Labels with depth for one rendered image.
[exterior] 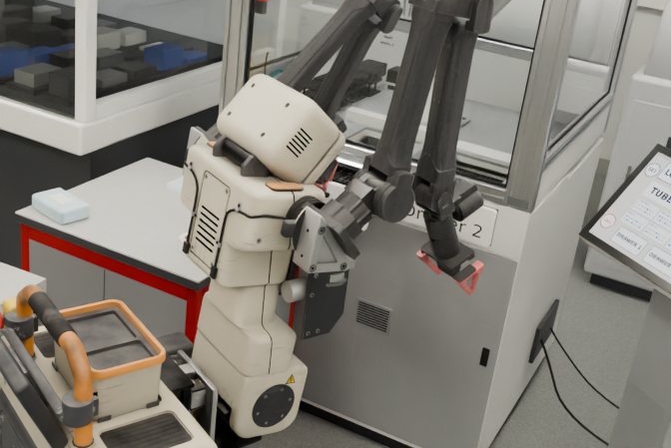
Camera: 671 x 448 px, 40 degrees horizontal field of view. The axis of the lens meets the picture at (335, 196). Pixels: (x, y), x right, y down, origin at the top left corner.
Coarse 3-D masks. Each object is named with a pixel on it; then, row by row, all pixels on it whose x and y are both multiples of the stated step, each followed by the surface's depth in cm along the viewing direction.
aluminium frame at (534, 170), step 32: (544, 0) 230; (576, 0) 225; (544, 32) 231; (224, 64) 279; (544, 64) 233; (224, 96) 283; (544, 96) 235; (608, 96) 313; (544, 128) 238; (576, 128) 275; (352, 160) 268; (416, 160) 260; (512, 160) 245; (544, 160) 244; (576, 160) 289; (480, 192) 252; (512, 192) 248; (544, 192) 257
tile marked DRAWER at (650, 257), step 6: (654, 246) 218; (648, 252) 218; (654, 252) 217; (660, 252) 216; (666, 252) 215; (642, 258) 218; (648, 258) 217; (654, 258) 216; (660, 258) 215; (666, 258) 214; (654, 264) 215; (660, 264) 214; (666, 264) 213; (660, 270) 213; (666, 270) 212
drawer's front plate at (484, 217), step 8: (416, 208) 261; (480, 208) 251; (488, 208) 252; (408, 216) 263; (416, 216) 261; (472, 216) 253; (480, 216) 252; (488, 216) 251; (416, 224) 262; (424, 224) 261; (472, 224) 254; (480, 224) 253; (488, 224) 252; (464, 232) 256; (472, 232) 255; (480, 232) 254; (488, 232) 252; (472, 240) 256; (480, 240) 254; (488, 240) 253
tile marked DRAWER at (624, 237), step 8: (616, 232) 226; (624, 232) 225; (632, 232) 224; (616, 240) 225; (624, 240) 224; (632, 240) 222; (640, 240) 221; (624, 248) 223; (632, 248) 221; (640, 248) 220
